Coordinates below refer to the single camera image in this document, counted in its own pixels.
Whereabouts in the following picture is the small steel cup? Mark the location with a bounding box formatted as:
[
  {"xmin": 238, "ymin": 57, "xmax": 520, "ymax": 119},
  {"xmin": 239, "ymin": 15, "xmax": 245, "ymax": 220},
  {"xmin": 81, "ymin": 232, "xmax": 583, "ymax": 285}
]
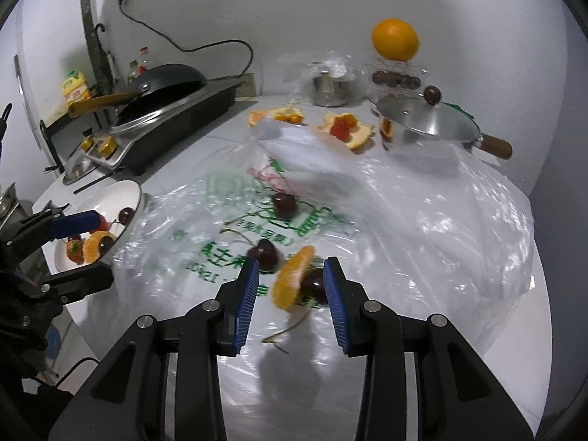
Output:
[{"xmin": 312, "ymin": 72, "xmax": 352, "ymax": 107}]

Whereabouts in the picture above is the steel cup in bag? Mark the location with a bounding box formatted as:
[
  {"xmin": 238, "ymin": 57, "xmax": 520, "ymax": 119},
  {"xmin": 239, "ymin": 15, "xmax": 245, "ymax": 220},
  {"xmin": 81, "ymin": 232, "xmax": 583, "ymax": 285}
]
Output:
[{"xmin": 294, "ymin": 50, "xmax": 363, "ymax": 106}]

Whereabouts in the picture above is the whole orange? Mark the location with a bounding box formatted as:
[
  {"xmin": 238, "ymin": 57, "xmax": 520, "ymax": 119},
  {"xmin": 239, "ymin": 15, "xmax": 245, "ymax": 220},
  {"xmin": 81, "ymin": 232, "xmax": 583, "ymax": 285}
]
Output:
[{"xmin": 372, "ymin": 18, "xmax": 420, "ymax": 62}]

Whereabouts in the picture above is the yellow detergent bottle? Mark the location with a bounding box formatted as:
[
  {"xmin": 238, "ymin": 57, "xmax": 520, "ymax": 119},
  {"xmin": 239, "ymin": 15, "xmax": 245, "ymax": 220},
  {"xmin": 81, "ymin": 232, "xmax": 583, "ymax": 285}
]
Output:
[{"xmin": 61, "ymin": 67, "xmax": 91, "ymax": 105}]

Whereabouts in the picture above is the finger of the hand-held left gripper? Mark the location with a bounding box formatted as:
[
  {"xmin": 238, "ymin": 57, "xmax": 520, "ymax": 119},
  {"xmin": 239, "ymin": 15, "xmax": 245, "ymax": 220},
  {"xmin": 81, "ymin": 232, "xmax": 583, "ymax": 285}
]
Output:
[
  {"xmin": 23, "ymin": 264, "xmax": 115, "ymax": 306},
  {"xmin": 0, "ymin": 208, "xmax": 102, "ymax": 251}
]

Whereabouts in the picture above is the steel saucepan with wooden handle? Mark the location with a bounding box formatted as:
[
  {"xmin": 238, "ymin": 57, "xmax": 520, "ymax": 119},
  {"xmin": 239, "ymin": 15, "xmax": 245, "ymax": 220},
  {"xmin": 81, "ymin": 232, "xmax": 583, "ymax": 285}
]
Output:
[{"xmin": 379, "ymin": 117, "xmax": 513, "ymax": 161}]

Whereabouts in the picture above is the black induction cooker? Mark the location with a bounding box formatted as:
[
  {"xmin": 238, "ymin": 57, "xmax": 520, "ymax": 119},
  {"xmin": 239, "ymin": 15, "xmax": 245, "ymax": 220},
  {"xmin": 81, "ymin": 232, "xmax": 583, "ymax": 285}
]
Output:
[{"xmin": 80, "ymin": 78, "xmax": 246, "ymax": 176}]

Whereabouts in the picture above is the strawberry on orange peel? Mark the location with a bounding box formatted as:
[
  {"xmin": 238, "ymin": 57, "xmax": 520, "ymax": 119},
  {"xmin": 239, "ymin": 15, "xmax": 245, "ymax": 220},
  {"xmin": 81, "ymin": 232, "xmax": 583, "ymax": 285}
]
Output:
[{"xmin": 330, "ymin": 117, "xmax": 356, "ymax": 141}]

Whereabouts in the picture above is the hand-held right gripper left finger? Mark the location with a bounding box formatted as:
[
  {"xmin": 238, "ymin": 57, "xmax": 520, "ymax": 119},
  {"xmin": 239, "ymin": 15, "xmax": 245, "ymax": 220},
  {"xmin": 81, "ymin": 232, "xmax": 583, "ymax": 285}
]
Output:
[{"xmin": 48, "ymin": 257, "xmax": 262, "ymax": 441}]

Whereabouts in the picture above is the printed clear plastic bag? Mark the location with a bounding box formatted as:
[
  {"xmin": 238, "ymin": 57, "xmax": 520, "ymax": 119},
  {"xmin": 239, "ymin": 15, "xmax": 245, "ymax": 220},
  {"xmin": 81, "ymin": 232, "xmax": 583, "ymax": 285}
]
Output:
[{"xmin": 112, "ymin": 124, "xmax": 538, "ymax": 354}]

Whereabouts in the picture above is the black wok with wooden handle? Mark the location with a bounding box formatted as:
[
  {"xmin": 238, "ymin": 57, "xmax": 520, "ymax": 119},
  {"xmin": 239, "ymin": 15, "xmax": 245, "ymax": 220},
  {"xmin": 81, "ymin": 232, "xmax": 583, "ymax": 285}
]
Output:
[{"xmin": 68, "ymin": 63, "xmax": 208, "ymax": 120}]

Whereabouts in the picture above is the orange segment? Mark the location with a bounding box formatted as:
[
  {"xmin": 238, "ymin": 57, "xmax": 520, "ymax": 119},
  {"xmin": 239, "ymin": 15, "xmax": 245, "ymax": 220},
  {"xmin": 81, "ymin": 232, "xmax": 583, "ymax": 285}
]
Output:
[
  {"xmin": 83, "ymin": 231, "xmax": 115, "ymax": 263},
  {"xmin": 272, "ymin": 245, "xmax": 316, "ymax": 311}
]

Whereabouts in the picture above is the black chopstick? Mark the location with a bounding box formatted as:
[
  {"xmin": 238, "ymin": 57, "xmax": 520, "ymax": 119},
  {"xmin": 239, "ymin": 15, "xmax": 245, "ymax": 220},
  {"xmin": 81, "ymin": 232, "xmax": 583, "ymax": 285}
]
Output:
[{"xmin": 73, "ymin": 170, "xmax": 121, "ymax": 194}]

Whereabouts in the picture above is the steel saucepan lid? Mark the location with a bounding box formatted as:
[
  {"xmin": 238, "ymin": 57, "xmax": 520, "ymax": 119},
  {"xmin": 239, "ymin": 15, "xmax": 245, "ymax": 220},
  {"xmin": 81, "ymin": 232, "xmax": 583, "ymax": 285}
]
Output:
[{"xmin": 374, "ymin": 85, "xmax": 481, "ymax": 141}]

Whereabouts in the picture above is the black cooker power cable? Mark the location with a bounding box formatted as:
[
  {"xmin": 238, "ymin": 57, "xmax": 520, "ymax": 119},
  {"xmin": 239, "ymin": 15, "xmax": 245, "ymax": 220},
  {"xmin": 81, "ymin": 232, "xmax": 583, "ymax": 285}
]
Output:
[{"xmin": 118, "ymin": 0, "xmax": 255, "ymax": 79}]

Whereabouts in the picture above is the glass pot lid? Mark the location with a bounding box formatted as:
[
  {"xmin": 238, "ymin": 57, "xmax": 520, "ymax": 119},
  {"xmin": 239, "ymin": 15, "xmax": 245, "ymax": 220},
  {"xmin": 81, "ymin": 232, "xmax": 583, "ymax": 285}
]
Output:
[{"xmin": 62, "ymin": 149, "xmax": 108, "ymax": 187}]

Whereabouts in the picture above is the grey vertical pipe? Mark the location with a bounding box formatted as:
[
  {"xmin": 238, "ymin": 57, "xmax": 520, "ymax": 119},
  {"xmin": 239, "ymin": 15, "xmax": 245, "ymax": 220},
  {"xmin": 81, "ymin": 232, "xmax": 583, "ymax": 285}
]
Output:
[{"xmin": 78, "ymin": 0, "xmax": 108, "ymax": 97}]

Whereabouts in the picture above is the black metal rack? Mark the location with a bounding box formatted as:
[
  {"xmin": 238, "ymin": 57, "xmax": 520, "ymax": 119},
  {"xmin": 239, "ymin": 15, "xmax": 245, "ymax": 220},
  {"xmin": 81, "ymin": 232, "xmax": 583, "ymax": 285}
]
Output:
[{"xmin": 39, "ymin": 101, "xmax": 99, "ymax": 173}]

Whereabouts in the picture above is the orange peel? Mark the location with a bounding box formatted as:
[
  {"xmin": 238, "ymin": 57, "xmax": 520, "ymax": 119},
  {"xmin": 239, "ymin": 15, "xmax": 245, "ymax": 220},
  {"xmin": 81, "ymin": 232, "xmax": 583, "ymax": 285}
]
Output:
[{"xmin": 315, "ymin": 111, "xmax": 376, "ymax": 151}]

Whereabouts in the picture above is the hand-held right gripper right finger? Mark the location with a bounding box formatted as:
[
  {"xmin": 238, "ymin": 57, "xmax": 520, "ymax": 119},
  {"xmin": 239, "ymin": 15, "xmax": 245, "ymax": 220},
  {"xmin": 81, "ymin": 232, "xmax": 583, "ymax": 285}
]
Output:
[{"xmin": 323, "ymin": 257, "xmax": 536, "ymax": 441}]

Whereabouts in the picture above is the black umbrella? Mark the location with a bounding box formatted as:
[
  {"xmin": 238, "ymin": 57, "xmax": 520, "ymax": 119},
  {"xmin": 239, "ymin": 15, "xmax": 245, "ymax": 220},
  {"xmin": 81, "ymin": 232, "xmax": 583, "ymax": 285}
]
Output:
[{"xmin": 93, "ymin": 23, "xmax": 115, "ymax": 97}]

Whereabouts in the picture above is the half peeled orange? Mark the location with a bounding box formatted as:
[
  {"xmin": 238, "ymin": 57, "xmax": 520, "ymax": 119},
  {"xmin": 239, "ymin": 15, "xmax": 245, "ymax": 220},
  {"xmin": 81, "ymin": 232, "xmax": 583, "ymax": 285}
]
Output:
[{"xmin": 248, "ymin": 105, "xmax": 306, "ymax": 129}]

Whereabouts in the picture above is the white plate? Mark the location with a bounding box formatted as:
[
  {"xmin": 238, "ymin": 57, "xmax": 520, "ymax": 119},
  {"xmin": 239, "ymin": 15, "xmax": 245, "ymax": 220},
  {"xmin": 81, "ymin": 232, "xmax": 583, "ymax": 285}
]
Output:
[{"xmin": 54, "ymin": 180, "xmax": 144, "ymax": 273}]

